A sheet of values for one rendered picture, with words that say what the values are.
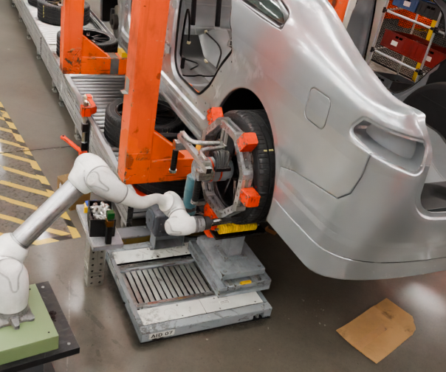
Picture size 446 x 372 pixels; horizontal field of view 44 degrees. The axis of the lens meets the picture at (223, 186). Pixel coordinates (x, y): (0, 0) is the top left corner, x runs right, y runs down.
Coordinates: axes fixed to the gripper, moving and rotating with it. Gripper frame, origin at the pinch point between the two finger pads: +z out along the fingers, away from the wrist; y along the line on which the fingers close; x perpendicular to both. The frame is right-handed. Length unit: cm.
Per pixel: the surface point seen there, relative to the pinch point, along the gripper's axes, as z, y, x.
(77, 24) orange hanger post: -34, -159, 205
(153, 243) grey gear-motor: -25, -74, 1
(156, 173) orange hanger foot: -24, -49, 42
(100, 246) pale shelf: -71, -24, -3
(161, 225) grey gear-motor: -25, -52, 9
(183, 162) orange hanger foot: -7, -44, 47
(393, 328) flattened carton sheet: 102, -9, -79
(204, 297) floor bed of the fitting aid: -9, -41, -39
